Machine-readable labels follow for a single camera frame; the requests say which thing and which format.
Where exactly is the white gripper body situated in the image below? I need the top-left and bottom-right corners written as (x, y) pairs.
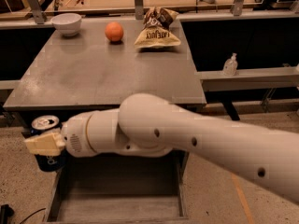
top-left (61, 112), bottom-right (96, 158)

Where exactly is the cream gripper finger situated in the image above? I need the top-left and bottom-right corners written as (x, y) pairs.
top-left (24, 130), bottom-right (65, 156)

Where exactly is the blue pepsi can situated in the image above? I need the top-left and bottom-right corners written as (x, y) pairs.
top-left (30, 115), bottom-right (68, 172)

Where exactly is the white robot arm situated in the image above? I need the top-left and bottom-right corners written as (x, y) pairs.
top-left (25, 93), bottom-right (299, 203)

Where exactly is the grey drawer cabinet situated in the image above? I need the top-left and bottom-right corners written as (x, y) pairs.
top-left (2, 18), bottom-right (207, 224)

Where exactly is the open grey middle drawer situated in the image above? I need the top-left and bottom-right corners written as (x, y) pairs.
top-left (43, 154), bottom-right (197, 224)

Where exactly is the orange fruit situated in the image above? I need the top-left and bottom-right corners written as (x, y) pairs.
top-left (105, 22), bottom-right (124, 42)

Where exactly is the white bowl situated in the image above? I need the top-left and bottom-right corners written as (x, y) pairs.
top-left (51, 13), bottom-right (81, 36)

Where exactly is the yellow brown chip bag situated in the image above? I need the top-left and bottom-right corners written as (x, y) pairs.
top-left (135, 7), bottom-right (180, 49)

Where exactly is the clear sanitizer bottle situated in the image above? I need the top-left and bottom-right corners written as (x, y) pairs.
top-left (222, 53), bottom-right (238, 77)

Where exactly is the black cable on floor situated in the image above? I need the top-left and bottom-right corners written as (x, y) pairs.
top-left (0, 203), bottom-right (47, 224)

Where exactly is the grey metal rail shelf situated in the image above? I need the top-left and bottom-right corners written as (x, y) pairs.
top-left (196, 66), bottom-right (299, 91)

